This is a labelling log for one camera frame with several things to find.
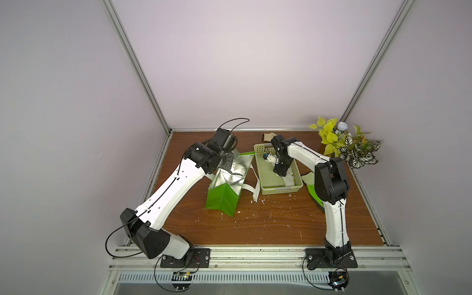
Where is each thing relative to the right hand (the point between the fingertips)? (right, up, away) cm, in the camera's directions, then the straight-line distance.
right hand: (285, 164), depth 99 cm
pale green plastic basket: (-9, -9, -4) cm, 14 cm away
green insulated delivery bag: (-32, -10, -2) cm, 33 cm away
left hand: (-30, +5, -24) cm, 39 cm away
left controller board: (-49, -44, -27) cm, 71 cm away
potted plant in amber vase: (+26, +10, -19) cm, 34 cm away
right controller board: (+14, -42, -29) cm, 53 cm away
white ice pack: (0, -7, -6) cm, 10 cm away
